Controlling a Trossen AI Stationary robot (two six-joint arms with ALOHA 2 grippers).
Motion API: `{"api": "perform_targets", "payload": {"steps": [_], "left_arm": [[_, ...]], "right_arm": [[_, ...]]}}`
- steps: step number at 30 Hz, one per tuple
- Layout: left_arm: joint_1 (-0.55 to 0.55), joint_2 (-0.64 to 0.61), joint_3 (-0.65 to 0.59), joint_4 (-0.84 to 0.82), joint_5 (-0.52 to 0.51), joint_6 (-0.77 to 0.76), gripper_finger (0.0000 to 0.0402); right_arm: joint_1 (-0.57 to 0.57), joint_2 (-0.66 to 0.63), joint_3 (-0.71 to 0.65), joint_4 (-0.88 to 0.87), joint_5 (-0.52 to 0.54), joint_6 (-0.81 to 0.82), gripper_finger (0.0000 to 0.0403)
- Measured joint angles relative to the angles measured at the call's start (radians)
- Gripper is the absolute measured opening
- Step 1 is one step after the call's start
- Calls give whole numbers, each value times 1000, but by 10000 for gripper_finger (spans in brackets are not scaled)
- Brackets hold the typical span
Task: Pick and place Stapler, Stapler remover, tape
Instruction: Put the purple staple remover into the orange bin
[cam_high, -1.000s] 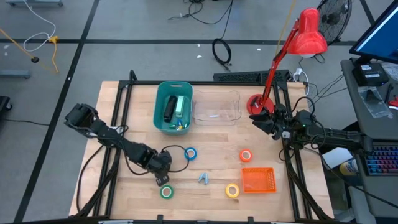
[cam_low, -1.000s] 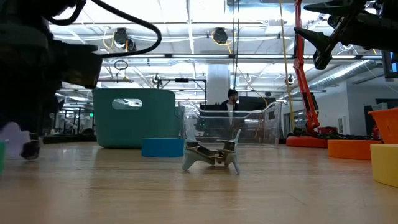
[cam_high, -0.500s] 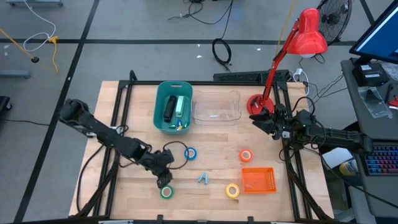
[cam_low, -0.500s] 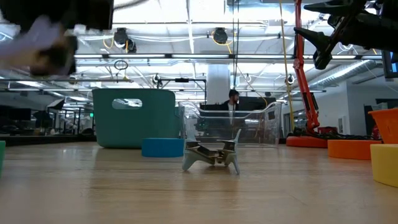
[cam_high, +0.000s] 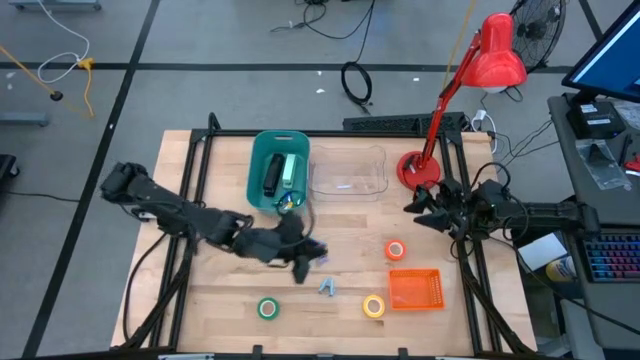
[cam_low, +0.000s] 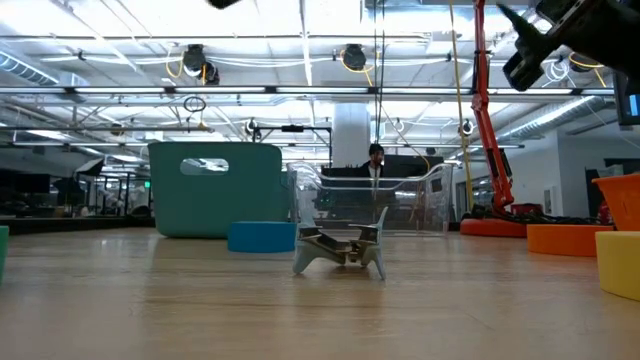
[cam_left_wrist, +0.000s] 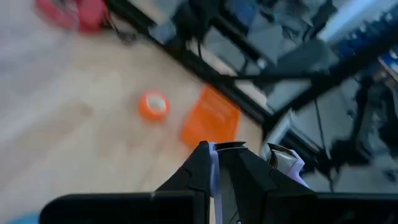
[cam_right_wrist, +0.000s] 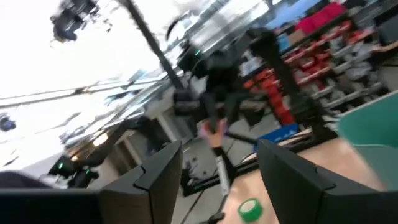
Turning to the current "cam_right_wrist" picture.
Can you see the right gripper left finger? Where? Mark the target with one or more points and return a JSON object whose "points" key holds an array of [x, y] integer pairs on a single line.
{"points": [[155, 186]]}

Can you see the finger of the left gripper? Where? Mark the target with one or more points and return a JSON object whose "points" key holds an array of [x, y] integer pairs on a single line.
{"points": [[212, 112], [232, 110]]}

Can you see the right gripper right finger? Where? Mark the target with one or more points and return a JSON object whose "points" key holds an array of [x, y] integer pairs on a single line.
{"points": [[289, 186]]}

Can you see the green tape roll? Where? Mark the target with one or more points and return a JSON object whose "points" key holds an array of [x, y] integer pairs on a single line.
{"points": [[255, 214]]}

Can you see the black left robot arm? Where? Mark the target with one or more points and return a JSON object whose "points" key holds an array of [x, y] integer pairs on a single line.
{"points": [[280, 77]]}

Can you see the blue box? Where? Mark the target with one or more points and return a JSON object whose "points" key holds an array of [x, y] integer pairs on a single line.
{"points": [[276, 137]]}

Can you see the silver aluminium bar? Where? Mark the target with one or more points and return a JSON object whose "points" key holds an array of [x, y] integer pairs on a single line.
{"points": [[223, 177]]}

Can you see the blue sign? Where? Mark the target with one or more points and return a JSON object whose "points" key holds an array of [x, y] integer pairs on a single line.
{"points": [[282, 42]]}

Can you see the black background robot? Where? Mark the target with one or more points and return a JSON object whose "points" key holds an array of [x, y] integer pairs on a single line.
{"points": [[66, 168]]}

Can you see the teal plastic bin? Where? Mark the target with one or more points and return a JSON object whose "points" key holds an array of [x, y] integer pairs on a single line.
{"points": [[373, 130]]}

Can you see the red plastic storage bin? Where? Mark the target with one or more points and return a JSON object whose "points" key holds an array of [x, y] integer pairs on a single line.
{"points": [[318, 20], [304, 25], [334, 12]]}

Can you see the parts shelf with small bins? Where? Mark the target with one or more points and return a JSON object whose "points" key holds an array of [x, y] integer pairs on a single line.
{"points": [[342, 68]]}

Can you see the black aluminium frame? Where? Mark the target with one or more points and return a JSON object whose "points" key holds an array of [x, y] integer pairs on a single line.
{"points": [[149, 37]]}

